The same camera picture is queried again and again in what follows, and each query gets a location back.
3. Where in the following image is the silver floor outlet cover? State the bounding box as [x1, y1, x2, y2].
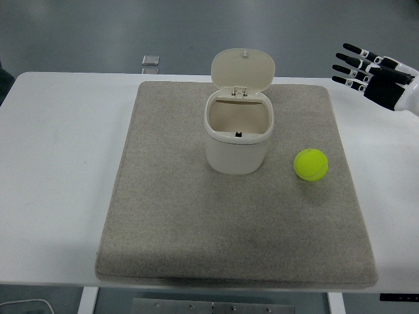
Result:
[141, 54, 160, 75]

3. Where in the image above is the beige-grey felt mat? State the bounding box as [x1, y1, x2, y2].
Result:
[94, 80, 379, 289]

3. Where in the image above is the cream bin with open lid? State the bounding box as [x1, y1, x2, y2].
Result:
[204, 48, 276, 175]

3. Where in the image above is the white table leg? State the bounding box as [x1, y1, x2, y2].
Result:
[327, 292, 344, 314]
[77, 287, 100, 314]

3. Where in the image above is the white cable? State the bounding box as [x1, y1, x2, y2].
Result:
[0, 298, 55, 314]

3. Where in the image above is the dark green object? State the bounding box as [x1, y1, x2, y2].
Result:
[0, 58, 15, 107]

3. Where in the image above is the black table control panel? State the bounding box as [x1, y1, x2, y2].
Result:
[379, 293, 419, 302]

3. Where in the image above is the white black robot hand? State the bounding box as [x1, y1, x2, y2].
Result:
[331, 43, 419, 118]

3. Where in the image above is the yellow-green tennis ball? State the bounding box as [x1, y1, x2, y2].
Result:
[293, 148, 329, 182]

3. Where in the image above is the grey metal plate with screws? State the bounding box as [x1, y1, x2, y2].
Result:
[132, 298, 295, 314]

